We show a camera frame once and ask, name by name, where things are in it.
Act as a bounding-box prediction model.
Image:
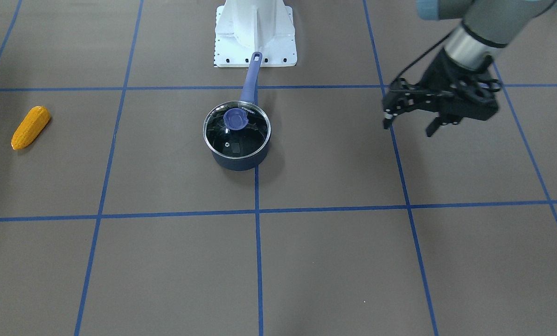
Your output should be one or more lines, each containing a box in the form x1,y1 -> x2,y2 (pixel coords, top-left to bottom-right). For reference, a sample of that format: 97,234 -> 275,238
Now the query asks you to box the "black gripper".
383,49 -> 502,138

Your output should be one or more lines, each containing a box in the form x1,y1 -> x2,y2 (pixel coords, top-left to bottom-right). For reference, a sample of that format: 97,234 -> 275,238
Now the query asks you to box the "blue saucepan with handle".
202,51 -> 272,171

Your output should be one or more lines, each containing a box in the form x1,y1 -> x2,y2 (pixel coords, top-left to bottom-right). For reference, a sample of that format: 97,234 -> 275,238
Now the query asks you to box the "glass lid blue knob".
202,101 -> 272,161

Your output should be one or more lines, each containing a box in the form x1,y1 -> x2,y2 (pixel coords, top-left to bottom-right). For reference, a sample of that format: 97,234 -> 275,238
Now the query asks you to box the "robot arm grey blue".
382,0 -> 557,137

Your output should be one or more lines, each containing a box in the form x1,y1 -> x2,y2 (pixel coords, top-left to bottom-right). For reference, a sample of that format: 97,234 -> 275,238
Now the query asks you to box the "yellow corn cob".
11,106 -> 51,151

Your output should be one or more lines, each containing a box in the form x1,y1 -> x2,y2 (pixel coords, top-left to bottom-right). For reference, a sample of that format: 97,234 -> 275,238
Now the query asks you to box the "brown paper table mat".
0,0 -> 557,336

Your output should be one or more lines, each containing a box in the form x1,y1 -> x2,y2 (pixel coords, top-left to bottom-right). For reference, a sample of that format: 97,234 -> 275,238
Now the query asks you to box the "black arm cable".
394,33 -> 452,84

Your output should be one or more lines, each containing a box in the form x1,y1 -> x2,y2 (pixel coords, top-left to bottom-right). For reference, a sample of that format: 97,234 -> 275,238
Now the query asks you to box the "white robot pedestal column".
213,0 -> 298,68

